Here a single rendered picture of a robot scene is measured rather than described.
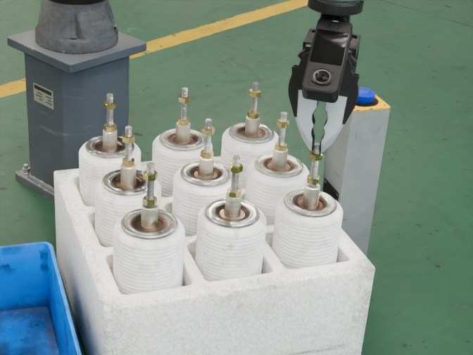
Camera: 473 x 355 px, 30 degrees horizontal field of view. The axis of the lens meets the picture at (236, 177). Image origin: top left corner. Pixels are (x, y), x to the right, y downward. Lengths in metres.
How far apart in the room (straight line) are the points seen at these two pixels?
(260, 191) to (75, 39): 0.49
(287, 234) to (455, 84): 1.32
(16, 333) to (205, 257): 0.35
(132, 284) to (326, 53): 0.39
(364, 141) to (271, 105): 0.77
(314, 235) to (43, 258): 0.43
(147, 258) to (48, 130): 0.60
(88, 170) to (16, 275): 0.20
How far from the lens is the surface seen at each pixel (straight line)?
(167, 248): 1.16
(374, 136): 1.46
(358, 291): 1.28
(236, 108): 2.17
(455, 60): 2.67
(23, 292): 1.44
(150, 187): 1.15
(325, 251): 1.26
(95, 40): 1.62
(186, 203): 1.30
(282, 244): 1.26
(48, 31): 1.63
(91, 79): 1.63
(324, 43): 1.13
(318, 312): 1.27
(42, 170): 1.76
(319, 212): 1.24
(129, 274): 1.18
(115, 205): 1.25
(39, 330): 1.41
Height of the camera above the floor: 0.87
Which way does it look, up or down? 28 degrees down
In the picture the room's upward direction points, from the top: 4 degrees clockwise
